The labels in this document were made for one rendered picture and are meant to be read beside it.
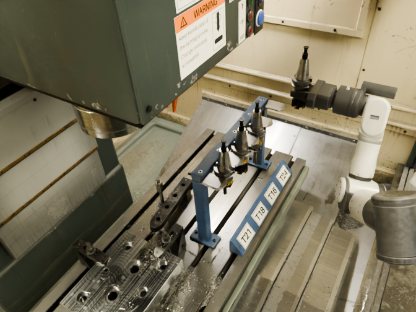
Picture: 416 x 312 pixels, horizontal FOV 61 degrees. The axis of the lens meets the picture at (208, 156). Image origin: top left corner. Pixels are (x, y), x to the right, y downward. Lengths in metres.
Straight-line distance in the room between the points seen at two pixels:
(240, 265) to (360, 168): 0.49
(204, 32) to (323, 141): 1.25
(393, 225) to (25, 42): 0.80
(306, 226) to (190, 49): 1.11
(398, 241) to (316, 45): 0.98
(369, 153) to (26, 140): 1.04
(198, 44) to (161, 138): 1.62
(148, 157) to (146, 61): 1.61
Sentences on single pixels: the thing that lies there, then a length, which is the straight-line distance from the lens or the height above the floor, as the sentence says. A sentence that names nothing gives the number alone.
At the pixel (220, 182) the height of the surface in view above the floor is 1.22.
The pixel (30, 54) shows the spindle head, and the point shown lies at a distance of 0.68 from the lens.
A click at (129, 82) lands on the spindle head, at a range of 0.53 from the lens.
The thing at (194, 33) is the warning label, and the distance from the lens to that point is 0.63.
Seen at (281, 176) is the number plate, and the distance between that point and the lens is 1.45.
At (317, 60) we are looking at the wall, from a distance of 1.66.
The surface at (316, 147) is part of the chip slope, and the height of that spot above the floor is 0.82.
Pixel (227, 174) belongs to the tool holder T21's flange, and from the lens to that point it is 1.04.
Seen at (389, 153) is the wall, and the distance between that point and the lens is 1.83.
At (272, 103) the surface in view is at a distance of 1.35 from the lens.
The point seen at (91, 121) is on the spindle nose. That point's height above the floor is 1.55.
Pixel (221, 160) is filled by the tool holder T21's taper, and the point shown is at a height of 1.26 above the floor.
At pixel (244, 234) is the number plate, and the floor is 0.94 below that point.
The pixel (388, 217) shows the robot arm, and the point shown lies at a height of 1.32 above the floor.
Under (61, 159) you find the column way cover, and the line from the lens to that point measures 1.37.
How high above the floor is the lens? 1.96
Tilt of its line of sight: 42 degrees down
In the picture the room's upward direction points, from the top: 4 degrees counter-clockwise
